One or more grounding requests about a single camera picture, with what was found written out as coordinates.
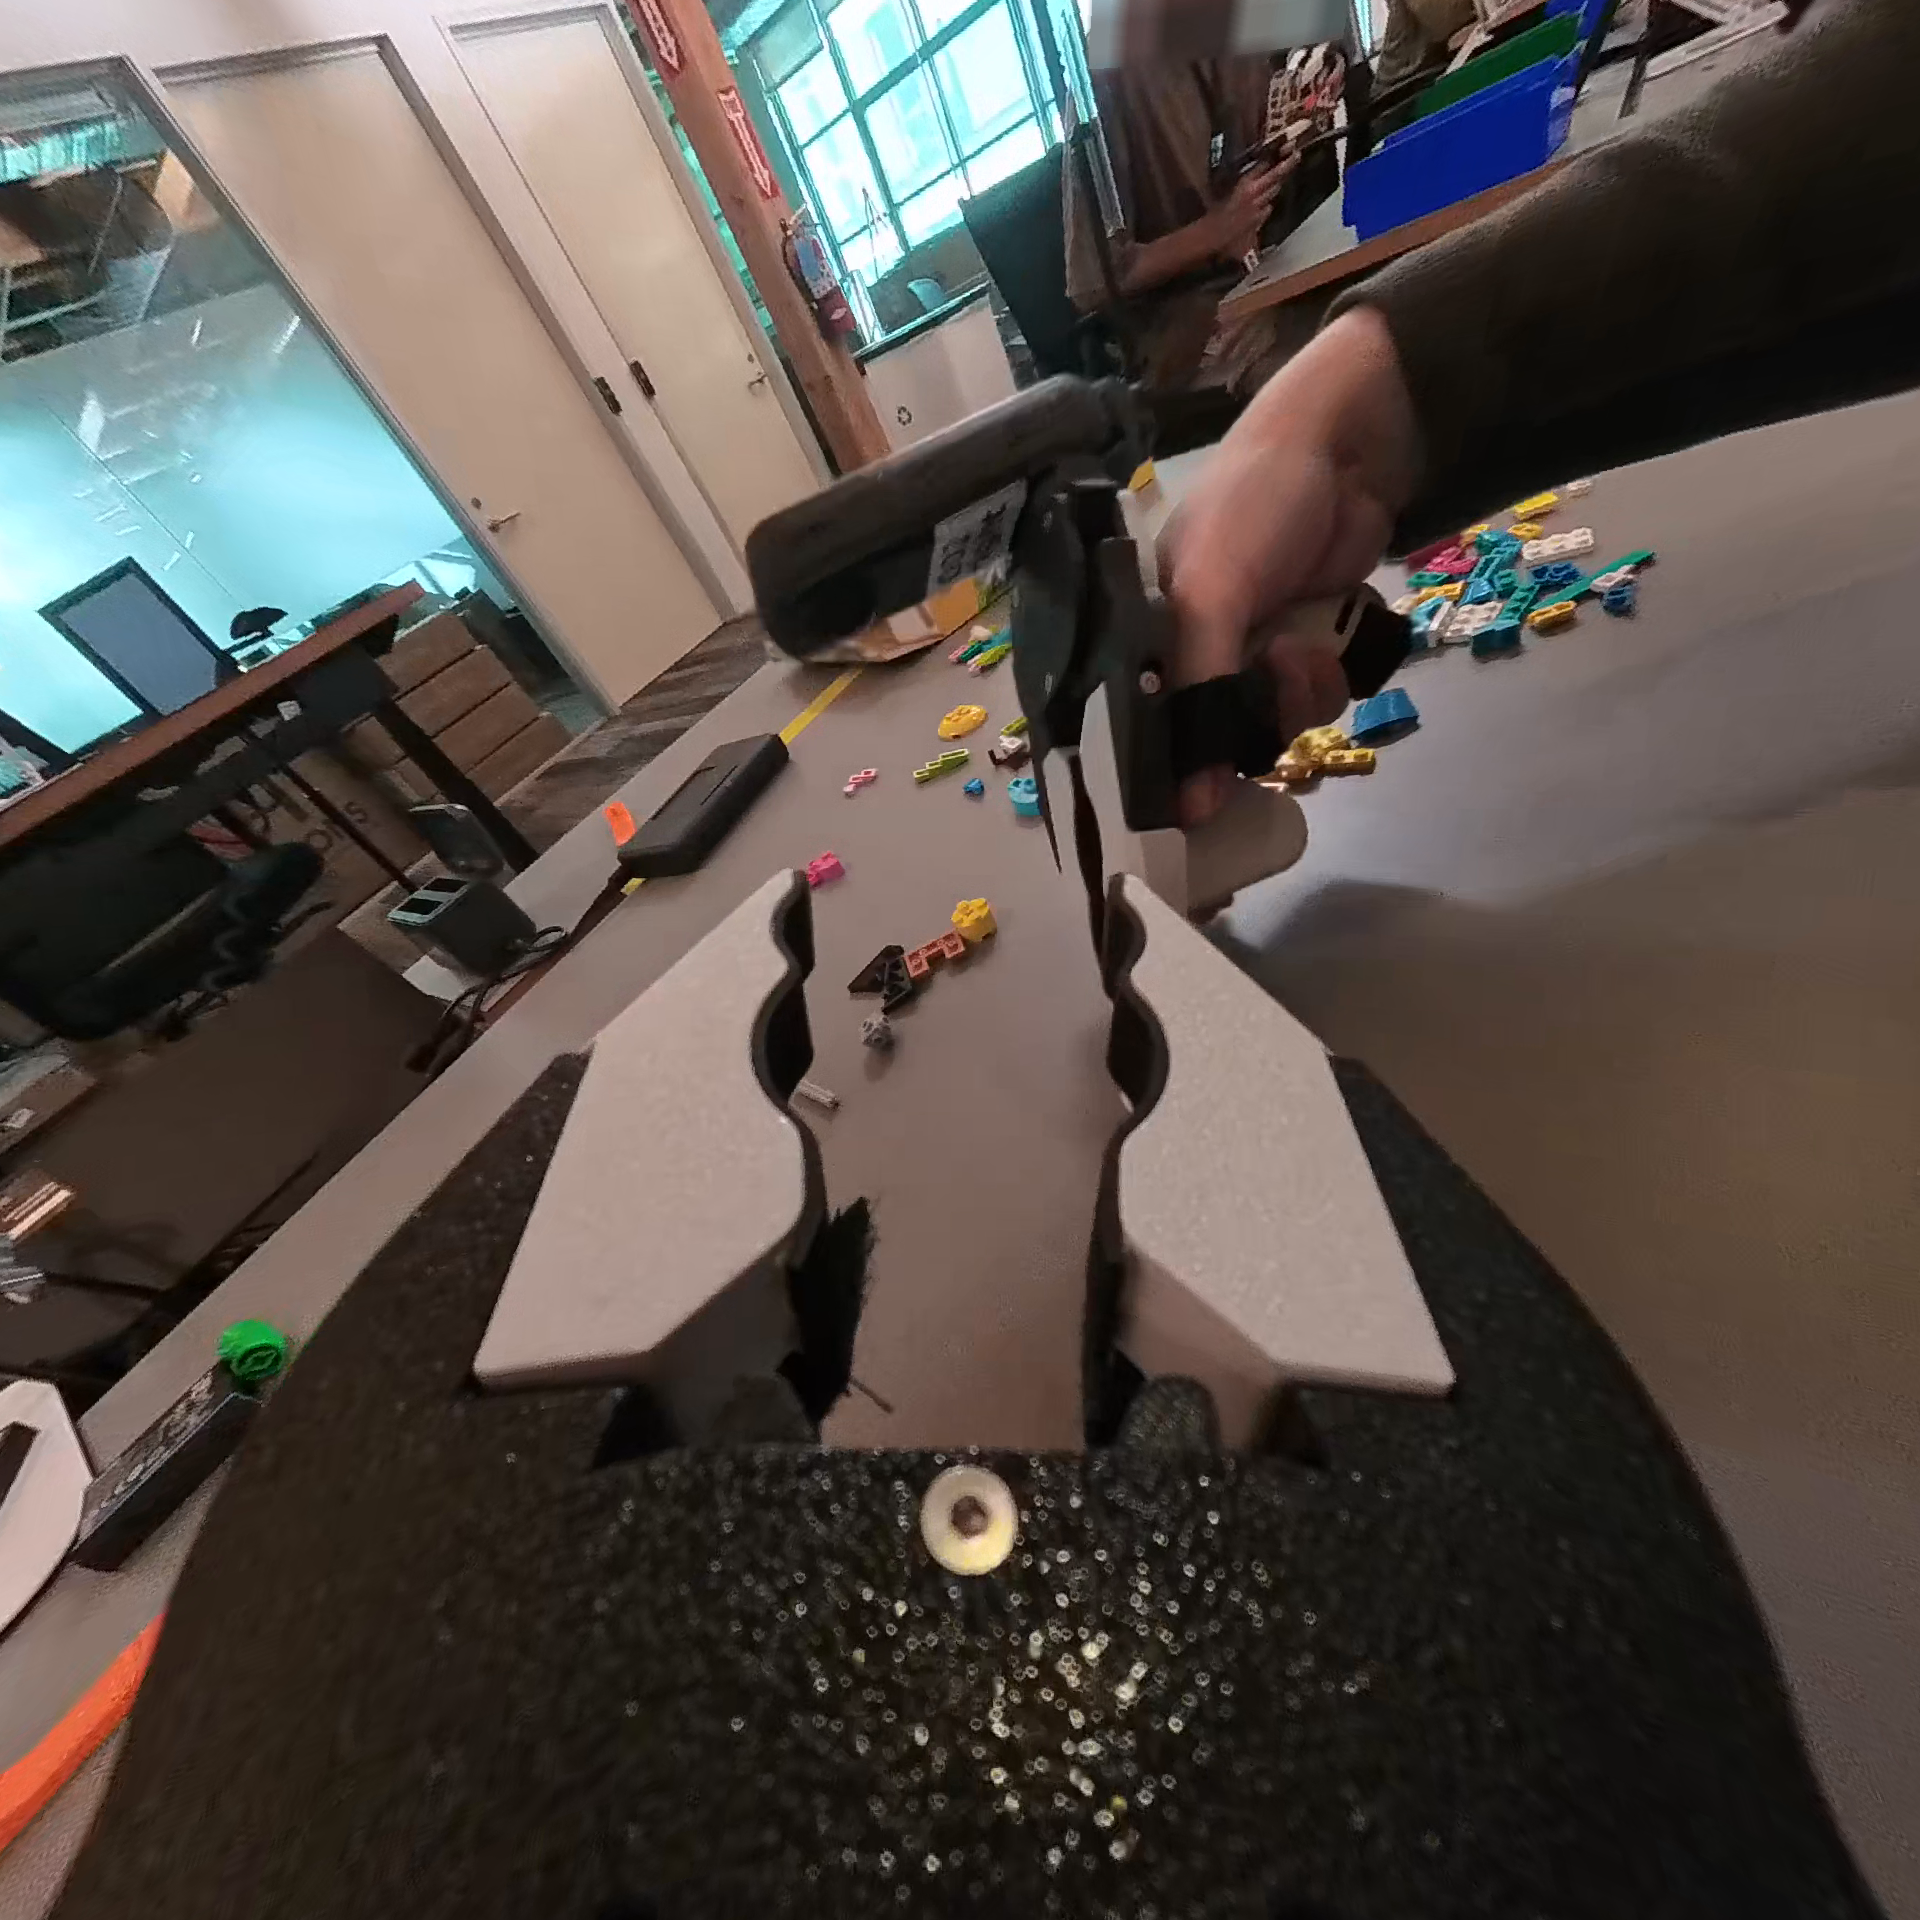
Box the orange brick separator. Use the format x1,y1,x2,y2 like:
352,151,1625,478
0,1612,165,1823

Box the white recycling bin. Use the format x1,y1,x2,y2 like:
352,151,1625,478
857,292,1040,453

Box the black device with teal screen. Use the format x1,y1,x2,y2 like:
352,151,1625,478
386,874,541,975

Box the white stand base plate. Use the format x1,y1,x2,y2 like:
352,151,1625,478
0,1376,97,1634

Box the black office chair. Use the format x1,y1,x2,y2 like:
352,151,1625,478
0,839,331,1052
960,141,1120,392

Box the red fire extinguisher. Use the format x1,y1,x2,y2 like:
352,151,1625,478
780,211,857,344

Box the grey desk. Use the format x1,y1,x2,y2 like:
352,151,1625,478
0,390,1920,1920

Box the large paned window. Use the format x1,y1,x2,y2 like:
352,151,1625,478
757,0,1082,301

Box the pile of colourful bricks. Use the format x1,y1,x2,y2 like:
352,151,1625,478
1394,479,1660,662

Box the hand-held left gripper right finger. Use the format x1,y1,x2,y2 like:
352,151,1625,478
1096,874,1460,1454

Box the wooden support column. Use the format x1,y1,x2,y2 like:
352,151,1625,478
632,0,893,472

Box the wooden edged work table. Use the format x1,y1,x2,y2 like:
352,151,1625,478
1219,151,1577,325

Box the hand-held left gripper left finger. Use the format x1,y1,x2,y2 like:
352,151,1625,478
471,871,829,1434

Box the person's right hand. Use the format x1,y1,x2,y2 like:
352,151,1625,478
1152,307,1425,827

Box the blue storage bin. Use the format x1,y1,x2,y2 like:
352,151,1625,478
1339,0,1594,243

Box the small black box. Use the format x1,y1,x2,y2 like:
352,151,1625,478
66,1371,266,1575

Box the green storage bin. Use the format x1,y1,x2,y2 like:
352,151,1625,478
1410,12,1585,115

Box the white door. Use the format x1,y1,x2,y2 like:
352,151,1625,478
159,36,737,706
434,0,818,519

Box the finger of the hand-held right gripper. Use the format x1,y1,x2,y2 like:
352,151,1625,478
1080,692,1145,906
1035,732,1089,876

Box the black rectangular case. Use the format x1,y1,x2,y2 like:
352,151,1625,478
616,732,794,880

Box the stack of cardboard boxes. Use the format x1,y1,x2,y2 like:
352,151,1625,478
337,607,579,819

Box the brown side table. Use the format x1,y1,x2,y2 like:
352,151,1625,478
0,582,541,903

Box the dark computer monitor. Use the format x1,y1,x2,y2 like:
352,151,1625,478
37,556,243,723

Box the person's right forearm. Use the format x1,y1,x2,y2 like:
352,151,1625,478
1328,0,1920,557

